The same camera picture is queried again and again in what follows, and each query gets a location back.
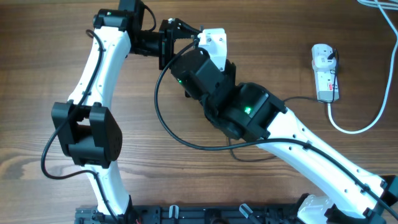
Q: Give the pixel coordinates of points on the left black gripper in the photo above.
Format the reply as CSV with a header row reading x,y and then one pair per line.
x,y
166,42

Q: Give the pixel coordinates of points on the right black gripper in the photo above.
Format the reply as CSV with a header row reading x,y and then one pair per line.
x,y
230,70

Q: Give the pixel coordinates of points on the white charger adapter plug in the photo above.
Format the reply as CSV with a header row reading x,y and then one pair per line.
x,y
321,63

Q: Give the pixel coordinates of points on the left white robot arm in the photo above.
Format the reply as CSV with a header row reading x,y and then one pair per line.
x,y
84,125

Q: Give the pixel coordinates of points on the white power strip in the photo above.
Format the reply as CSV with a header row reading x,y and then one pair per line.
x,y
326,83

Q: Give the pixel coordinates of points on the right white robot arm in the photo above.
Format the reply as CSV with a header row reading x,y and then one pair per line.
x,y
250,114

